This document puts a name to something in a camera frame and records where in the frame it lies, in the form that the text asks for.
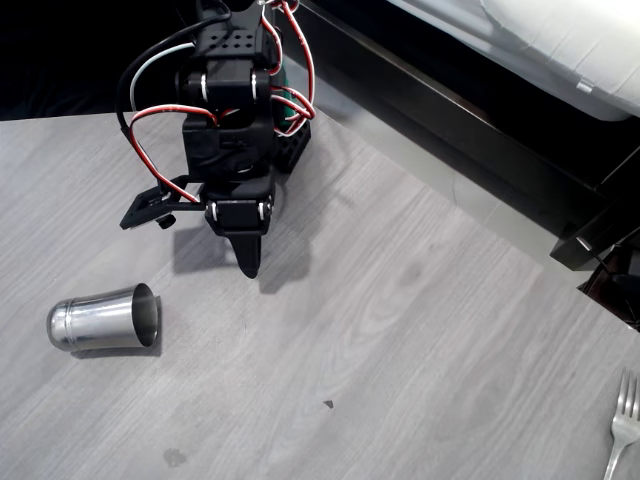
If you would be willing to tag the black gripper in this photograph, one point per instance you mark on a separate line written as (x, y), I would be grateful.
(239, 216)

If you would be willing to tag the shiny steel cup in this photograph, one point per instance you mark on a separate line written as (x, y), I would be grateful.
(100, 322)

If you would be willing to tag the black perforated arm base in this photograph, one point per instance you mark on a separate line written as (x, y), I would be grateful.
(292, 147)

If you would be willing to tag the green circuit board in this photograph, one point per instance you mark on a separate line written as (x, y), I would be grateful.
(286, 107)

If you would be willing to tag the small dark crumb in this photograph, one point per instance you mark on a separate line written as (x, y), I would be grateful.
(328, 404)

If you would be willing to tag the white mattress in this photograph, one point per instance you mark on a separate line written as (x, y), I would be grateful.
(540, 35)

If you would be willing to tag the silver metal fork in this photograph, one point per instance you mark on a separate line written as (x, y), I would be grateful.
(625, 425)

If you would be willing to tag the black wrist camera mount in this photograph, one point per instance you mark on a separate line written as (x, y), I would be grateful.
(150, 205)

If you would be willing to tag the dark wooden bed frame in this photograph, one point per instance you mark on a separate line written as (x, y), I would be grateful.
(450, 115)

